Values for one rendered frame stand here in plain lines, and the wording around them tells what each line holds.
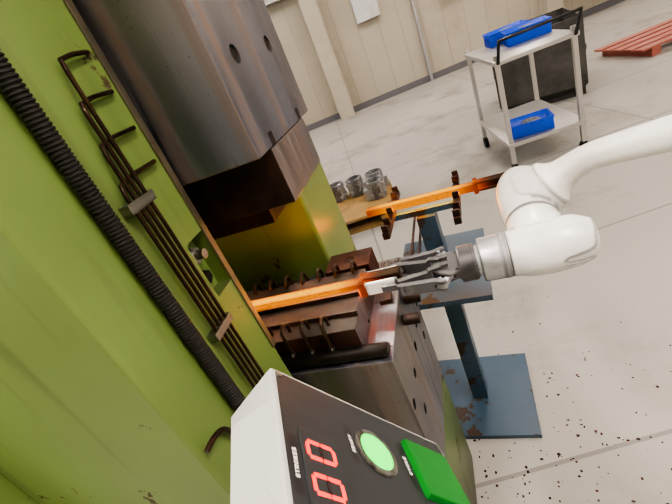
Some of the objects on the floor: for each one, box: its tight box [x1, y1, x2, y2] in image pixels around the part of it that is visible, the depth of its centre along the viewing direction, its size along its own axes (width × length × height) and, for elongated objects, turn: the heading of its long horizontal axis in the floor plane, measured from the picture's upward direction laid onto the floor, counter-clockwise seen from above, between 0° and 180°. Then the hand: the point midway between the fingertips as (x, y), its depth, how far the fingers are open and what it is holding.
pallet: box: [594, 18, 672, 57], centre depth 477 cm, size 122×87×11 cm
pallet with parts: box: [329, 167, 395, 235], centre depth 374 cm, size 106×74×30 cm
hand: (382, 280), depth 88 cm, fingers open, 4 cm apart
